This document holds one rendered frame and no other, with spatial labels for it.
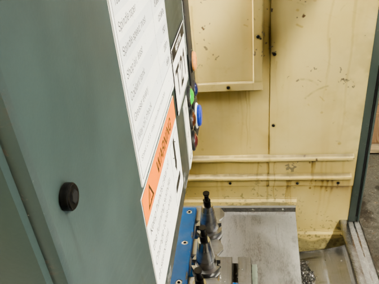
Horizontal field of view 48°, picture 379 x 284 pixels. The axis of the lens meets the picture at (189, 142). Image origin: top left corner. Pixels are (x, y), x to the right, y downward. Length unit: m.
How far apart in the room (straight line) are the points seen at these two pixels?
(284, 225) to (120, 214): 1.39
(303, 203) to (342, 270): 0.28
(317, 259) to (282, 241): 0.22
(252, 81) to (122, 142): 1.11
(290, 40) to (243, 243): 0.73
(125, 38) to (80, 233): 0.12
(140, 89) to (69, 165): 0.12
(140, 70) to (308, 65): 1.08
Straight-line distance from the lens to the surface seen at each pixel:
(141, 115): 0.29
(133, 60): 0.28
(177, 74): 0.44
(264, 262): 1.56
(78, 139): 0.19
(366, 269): 1.56
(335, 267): 1.72
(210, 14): 1.28
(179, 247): 0.99
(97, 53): 0.21
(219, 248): 0.99
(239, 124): 1.42
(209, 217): 0.99
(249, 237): 1.59
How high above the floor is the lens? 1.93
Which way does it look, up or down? 32 degrees down
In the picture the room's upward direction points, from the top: 6 degrees counter-clockwise
